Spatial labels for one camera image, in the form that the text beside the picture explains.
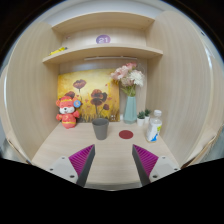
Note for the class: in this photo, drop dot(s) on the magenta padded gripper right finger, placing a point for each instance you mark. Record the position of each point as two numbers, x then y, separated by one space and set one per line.
150 167

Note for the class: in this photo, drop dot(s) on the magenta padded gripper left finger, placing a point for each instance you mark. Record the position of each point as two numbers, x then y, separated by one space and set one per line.
76 167

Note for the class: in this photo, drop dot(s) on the clear plastic water bottle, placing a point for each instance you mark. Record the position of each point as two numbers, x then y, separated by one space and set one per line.
154 127

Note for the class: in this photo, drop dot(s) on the round red coaster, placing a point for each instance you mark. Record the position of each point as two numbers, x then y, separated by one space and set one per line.
126 134

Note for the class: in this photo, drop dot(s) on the grey plastic cup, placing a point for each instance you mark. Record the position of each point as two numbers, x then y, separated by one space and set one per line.
100 127

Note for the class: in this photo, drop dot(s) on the small potted succulent left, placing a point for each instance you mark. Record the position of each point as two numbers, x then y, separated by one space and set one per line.
141 118

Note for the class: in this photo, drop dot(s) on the small potted succulent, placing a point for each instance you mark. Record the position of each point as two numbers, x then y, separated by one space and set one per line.
141 118
147 115

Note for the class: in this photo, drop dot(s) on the small potted succulent right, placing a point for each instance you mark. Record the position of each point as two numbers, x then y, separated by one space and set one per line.
147 115

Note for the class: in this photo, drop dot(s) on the teal ceramic vase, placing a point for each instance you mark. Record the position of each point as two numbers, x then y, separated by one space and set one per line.
130 113

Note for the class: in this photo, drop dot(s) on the red plush toy figure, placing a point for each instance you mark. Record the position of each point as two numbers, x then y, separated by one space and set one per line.
68 111

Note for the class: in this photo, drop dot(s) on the poppy flower painting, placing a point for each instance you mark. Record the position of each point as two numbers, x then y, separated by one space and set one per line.
97 91

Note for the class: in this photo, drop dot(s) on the pink white flower bouquet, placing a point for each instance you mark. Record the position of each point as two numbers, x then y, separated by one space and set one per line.
129 77

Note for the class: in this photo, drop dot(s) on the wooden shelf unit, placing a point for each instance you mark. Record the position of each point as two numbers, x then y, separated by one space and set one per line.
179 74

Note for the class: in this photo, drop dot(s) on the yellow object on shelf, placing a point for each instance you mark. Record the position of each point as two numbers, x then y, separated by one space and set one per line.
58 50

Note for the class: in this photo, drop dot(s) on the purple round number sticker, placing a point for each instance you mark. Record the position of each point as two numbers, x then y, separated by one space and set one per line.
102 39

